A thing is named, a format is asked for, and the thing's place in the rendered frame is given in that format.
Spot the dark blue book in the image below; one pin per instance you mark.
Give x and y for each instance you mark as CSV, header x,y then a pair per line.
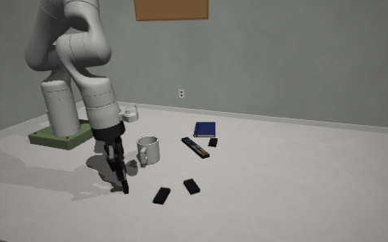
x,y
204,129

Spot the black domino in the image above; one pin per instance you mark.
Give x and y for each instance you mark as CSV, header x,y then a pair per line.
x,y
213,142
191,186
161,196
187,140
193,146
202,153
125,186

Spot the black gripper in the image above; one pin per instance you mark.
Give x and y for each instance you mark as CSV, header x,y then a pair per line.
x,y
111,136

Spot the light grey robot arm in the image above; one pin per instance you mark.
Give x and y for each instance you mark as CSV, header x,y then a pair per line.
x,y
76,52

